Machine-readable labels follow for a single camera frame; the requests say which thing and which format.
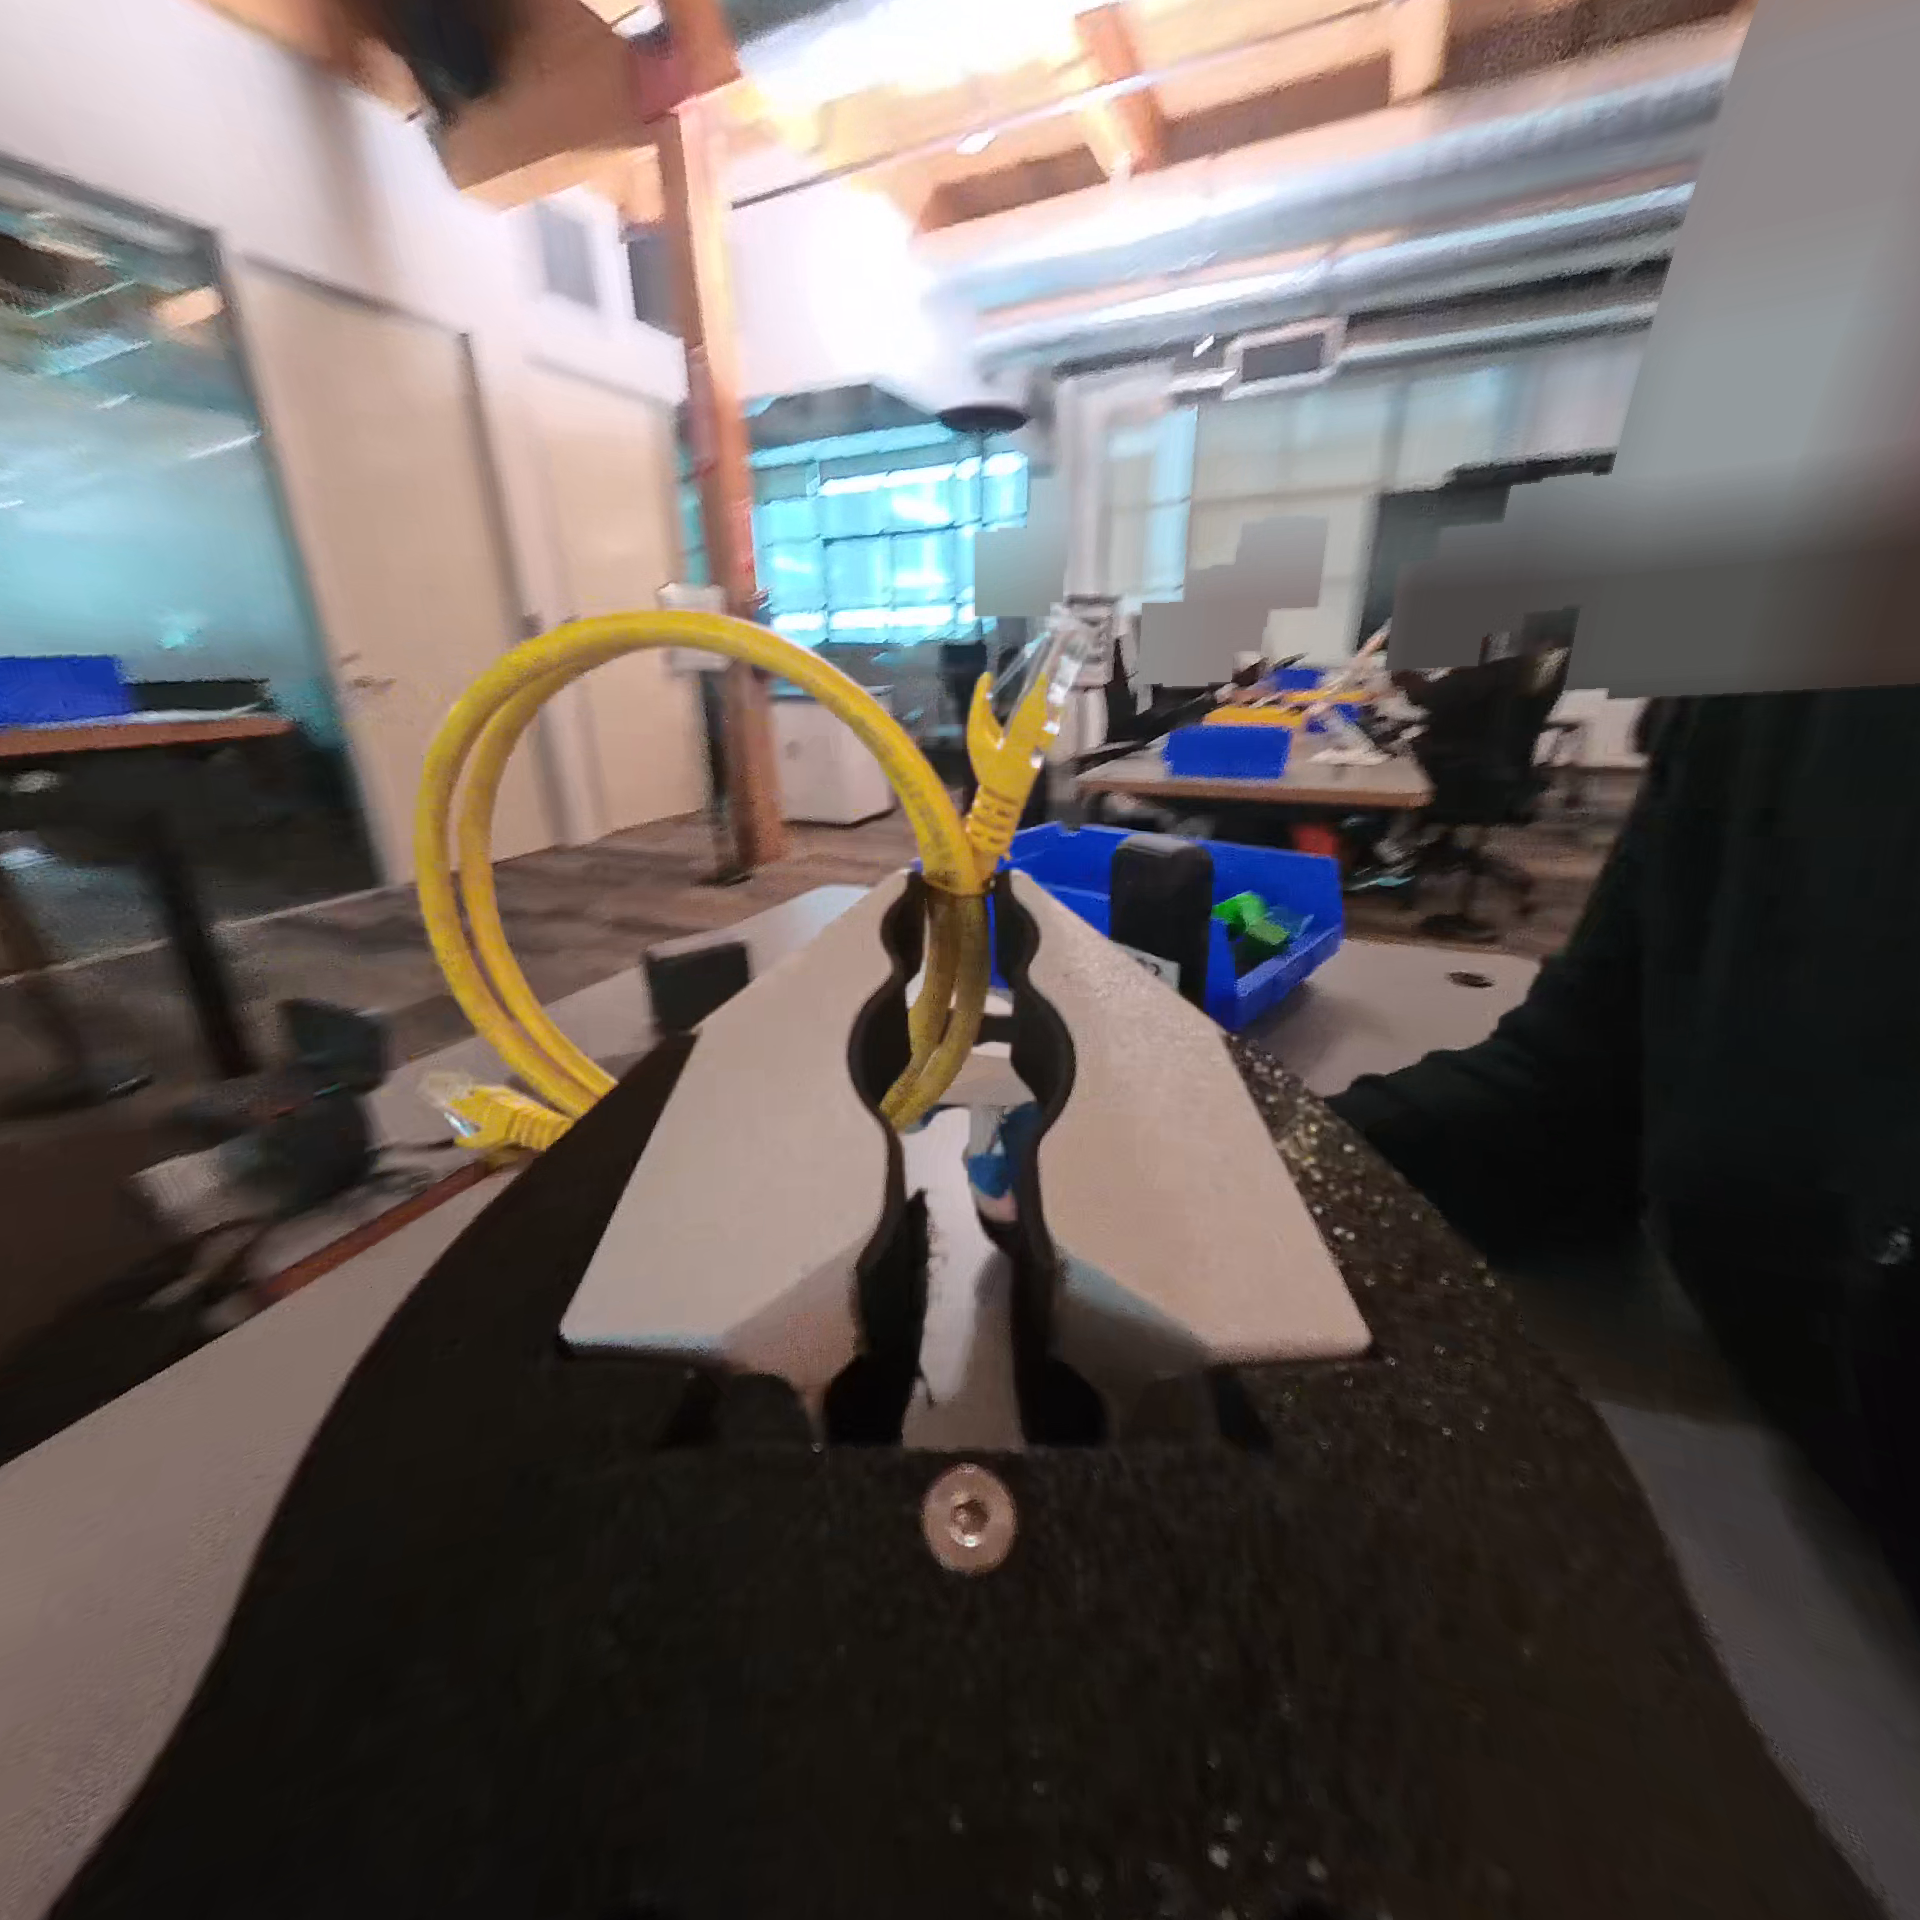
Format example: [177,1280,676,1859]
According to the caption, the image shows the black adapter cube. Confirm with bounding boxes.
[645,937,752,1034]

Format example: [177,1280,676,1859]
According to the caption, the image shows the white wall vent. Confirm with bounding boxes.
[1224,323,1344,395]

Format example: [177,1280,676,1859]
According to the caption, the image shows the white double doors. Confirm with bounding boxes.
[231,262,696,876]

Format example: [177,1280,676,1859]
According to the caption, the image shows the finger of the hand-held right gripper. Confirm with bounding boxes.
[937,1050,1052,1225]

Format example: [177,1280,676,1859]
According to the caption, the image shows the flat blue plastic bin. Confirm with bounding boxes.
[0,657,133,729]

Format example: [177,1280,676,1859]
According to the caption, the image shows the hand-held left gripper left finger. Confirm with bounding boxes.
[560,872,928,1445]

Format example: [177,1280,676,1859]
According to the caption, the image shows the large blue plastic bin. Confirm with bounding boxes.
[1007,824,1346,1038]

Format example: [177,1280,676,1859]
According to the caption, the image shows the small blue bin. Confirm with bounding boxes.
[1162,724,1298,781]

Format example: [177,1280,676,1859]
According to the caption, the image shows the silver air duct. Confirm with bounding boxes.
[931,59,1729,366]

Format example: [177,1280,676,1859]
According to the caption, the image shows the yellow network cable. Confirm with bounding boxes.
[416,608,1107,1157]

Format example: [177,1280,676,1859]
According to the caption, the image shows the person's right forearm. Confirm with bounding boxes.
[1329,960,1667,1278]

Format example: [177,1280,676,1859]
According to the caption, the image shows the wooden desk with black legs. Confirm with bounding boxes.
[0,710,303,1086]

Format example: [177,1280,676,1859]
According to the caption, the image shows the wooden support post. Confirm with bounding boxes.
[652,106,794,876]

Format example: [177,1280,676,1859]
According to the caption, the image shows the black charging case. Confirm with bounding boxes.
[136,1001,395,1204]

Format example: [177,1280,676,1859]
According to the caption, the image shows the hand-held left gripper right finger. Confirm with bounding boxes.
[994,878,1377,1445]

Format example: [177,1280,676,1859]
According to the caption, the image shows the grey wall vent grille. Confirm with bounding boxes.
[525,202,601,309]

